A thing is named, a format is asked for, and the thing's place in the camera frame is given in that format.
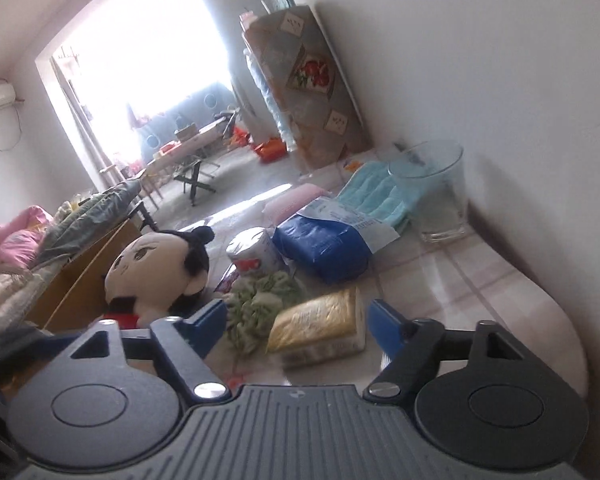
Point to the green chenille cloth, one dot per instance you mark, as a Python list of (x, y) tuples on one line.
[(260, 300)]

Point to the beige bedding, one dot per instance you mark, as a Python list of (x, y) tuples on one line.
[(5, 295)]

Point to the folding table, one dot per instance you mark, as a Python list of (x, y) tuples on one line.
[(195, 155)]

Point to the red plastic bag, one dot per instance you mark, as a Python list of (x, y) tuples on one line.
[(270, 150)]

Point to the small red bag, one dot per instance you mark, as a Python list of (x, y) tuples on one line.
[(240, 137)]

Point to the teal folded towel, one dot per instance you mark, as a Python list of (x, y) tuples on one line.
[(375, 195)]

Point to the plush doll head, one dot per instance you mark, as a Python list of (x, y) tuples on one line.
[(150, 270)]

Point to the pink sponge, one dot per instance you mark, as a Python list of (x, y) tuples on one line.
[(295, 202)]

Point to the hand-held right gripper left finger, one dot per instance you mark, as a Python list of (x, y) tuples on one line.
[(206, 324)]

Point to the pink blanket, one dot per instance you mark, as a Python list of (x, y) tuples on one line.
[(15, 240)]

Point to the cardboard box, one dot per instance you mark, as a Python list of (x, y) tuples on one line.
[(87, 280)]

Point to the blue wet wipes packet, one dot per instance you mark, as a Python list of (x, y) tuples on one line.
[(325, 245)]

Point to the grey pillow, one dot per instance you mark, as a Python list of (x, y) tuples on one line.
[(87, 215)]

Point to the wooden stool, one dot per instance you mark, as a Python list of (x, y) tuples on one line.
[(117, 175)]

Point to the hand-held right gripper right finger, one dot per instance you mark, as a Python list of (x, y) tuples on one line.
[(384, 325)]

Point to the red white toothpaste tube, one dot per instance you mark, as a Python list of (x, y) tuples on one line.
[(252, 255)]

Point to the blue-covered sofa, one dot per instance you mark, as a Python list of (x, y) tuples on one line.
[(190, 110)]

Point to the blue plastic-wrapped bundle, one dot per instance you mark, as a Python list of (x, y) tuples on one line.
[(267, 95)]

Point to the yellow sponge block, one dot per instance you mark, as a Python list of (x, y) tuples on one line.
[(315, 327)]

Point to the clear glass cup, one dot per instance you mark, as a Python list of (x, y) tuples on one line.
[(437, 195)]

